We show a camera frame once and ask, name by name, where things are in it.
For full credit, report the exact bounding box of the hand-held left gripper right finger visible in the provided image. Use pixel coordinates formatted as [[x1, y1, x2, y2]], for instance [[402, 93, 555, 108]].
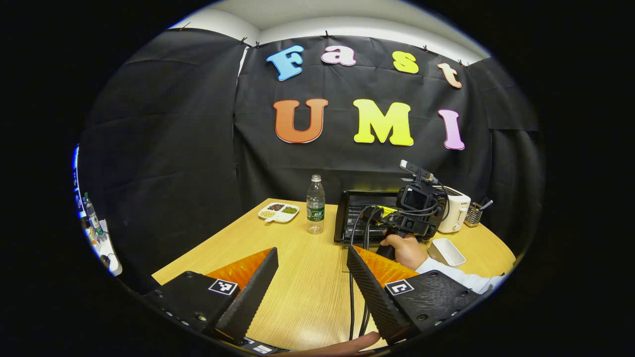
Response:
[[346, 245, 483, 345]]

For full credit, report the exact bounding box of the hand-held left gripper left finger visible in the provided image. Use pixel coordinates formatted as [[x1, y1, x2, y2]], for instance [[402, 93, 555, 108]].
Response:
[[143, 247, 279, 344]]

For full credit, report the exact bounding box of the black electric oven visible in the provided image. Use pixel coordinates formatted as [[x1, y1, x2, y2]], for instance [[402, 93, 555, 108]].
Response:
[[334, 190, 413, 274]]

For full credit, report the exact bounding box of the white toaster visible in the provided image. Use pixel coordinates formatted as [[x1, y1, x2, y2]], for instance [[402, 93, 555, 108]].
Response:
[[437, 186, 471, 234]]

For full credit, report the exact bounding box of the white rectangular tray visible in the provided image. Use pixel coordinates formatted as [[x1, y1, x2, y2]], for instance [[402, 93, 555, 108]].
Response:
[[427, 238, 467, 267]]

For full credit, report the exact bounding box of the white divided dish of beans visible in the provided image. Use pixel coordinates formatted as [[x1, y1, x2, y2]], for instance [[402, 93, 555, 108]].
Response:
[[257, 201, 301, 224]]

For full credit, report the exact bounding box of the clear plastic water bottle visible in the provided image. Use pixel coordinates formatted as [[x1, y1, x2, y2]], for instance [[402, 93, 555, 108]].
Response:
[[306, 175, 326, 235]]

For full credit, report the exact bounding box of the black backdrop cloth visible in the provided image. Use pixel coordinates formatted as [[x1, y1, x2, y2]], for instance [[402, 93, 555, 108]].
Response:
[[78, 27, 545, 294]]

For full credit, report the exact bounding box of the green label bottle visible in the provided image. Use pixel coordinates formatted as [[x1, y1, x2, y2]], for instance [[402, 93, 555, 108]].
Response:
[[83, 192, 105, 241]]

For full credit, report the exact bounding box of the black cable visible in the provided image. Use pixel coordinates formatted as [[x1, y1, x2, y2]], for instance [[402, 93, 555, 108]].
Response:
[[347, 205, 379, 342], [361, 206, 386, 339]]

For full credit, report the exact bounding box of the wire mesh utensil holder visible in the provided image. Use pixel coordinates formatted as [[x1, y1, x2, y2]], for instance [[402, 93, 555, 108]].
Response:
[[464, 202, 483, 228]]

